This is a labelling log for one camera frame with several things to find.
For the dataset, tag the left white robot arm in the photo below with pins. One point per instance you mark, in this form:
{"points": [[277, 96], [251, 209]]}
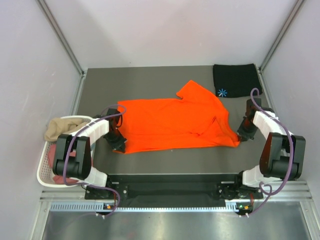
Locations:
{"points": [[73, 154]]}

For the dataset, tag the white laundry basket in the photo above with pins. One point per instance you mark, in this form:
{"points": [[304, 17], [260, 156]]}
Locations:
{"points": [[45, 172]]}

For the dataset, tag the pink t shirt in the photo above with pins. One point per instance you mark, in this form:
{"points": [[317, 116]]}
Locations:
{"points": [[57, 178]]}

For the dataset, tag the folded black t shirt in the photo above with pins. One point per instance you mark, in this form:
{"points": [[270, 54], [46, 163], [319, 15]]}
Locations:
{"points": [[235, 81]]}

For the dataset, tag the orange t shirt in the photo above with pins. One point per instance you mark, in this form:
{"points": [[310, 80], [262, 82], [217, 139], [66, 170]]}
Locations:
{"points": [[195, 118]]}

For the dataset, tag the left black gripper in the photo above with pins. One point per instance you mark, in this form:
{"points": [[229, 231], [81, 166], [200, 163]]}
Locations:
{"points": [[119, 144]]}

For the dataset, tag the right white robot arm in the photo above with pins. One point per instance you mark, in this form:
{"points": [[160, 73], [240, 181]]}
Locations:
{"points": [[278, 149]]}

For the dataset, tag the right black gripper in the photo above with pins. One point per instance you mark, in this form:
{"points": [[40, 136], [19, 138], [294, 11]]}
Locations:
{"points": [[243, 135]]}

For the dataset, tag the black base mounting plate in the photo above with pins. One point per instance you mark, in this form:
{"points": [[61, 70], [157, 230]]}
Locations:
{"points": [[179, 190]]}

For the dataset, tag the beige t shirt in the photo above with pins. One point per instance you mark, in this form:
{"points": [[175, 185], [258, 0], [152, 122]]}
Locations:
{"points": [[58, 126]]}

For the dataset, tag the slotted cable duct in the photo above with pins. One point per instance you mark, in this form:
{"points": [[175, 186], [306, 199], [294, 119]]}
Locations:
{"points": [[102, 207]]}

